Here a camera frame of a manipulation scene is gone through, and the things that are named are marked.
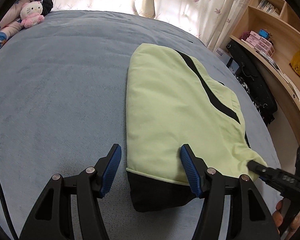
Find light green black jacket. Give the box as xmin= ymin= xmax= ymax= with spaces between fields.
xmin=126 ymin=43 xmax=263 ymax=212

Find black white patterned clothes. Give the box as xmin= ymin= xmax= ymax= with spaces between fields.
xmin=226 ymin=40 xmax=277 ymax=125

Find person's right hand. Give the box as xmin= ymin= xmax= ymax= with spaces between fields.
xmin=272 ymin=199 xmax=300 ymax=236

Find grey-blue bed blanket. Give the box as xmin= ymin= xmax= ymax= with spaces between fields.
xmin=0 ymin=10 xmax=280 ymax=233

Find white labelled box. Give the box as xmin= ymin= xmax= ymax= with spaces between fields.
xmin=213 ymin=47 xmax=231 ymax=65

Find pink storage boxes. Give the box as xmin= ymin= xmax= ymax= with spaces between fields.
xmin=245 ymin=31 xmax=275 ymax=57

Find wooden bookshelf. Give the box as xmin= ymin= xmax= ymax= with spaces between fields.
xmin=230 ymin=0 xmax=300 ymax=144

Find white floral curtain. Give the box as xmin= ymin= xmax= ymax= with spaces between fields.
xmin=52 ymin=0 xmax=250 ymax=50

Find pink white cat plush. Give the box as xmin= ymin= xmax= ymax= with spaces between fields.
xmin=20 ymin=1 xmax=45 ymax=29

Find black knitted item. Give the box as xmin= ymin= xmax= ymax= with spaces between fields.
xmin=42 ymin=0 xmax=53 ymax=16

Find floral quilt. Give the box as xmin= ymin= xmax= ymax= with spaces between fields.
xmin=0 ymin=0 xmax=43 ymax=49

